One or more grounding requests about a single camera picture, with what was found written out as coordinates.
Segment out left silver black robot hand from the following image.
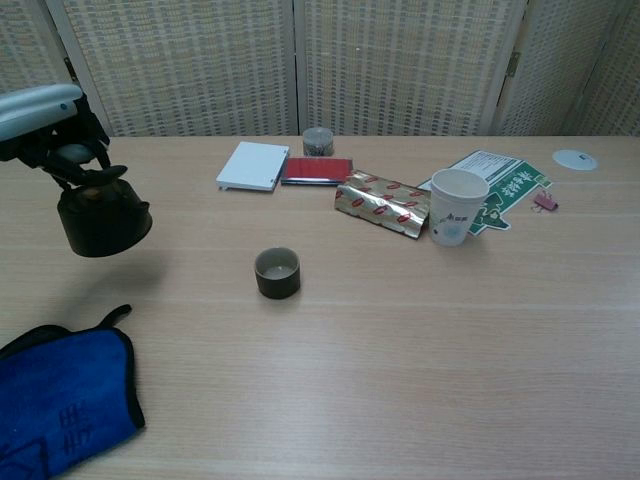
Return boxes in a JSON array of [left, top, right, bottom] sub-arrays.
[[0, 82, 129, 191]]

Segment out black teapot with handle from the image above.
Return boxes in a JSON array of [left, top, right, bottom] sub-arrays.
[[55, 177, 154, 260]]

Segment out small grey tea cup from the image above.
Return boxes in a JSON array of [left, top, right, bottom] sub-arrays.
[[253, 247, 302, 301]]

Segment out woven folding screen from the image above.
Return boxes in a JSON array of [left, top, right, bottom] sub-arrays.
[[0, 0, 640, 140]]

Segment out white flat rectangular box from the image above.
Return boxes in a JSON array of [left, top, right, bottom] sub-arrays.
[[215, 141, 291, 195]]

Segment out small round patterned tin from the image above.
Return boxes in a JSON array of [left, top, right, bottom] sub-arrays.
[[301, 127, 335, 157]]

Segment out blue cloth with black trim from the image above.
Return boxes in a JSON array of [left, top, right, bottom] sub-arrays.
[[0, 303, 147, 480]]

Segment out red flat rectangular box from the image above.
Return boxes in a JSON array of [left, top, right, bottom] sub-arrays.
[[280, 156, 355, 188]]

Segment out gold foil packet red print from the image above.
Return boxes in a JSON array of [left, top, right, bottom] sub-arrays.
[[333, 169, 432, 241]]

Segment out white paper cup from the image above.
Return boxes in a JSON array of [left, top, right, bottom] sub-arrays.
[[429, 168, 491, 248]]

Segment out flattened green white carton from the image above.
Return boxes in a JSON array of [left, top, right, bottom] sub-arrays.
[[417, 148, 554, 236]]

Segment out pink binder clip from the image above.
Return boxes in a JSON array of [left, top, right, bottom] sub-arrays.
[[532, 193, 560, 215]]

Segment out round white table grommet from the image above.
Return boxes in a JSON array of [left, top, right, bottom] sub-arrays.
[[552, 148, 600, 172]]

